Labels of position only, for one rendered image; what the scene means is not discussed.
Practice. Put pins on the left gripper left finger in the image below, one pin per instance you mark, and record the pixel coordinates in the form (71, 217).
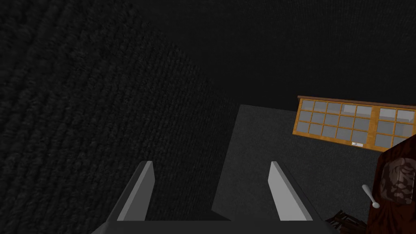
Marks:
(138, 195)

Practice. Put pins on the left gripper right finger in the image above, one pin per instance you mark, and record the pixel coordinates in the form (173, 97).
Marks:
(287, 195)

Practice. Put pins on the dark wooden chair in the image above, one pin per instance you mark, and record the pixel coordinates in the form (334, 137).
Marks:
(346, 221)

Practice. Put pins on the orange-framed glass window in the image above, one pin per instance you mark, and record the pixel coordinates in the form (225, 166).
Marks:
(352, 125)

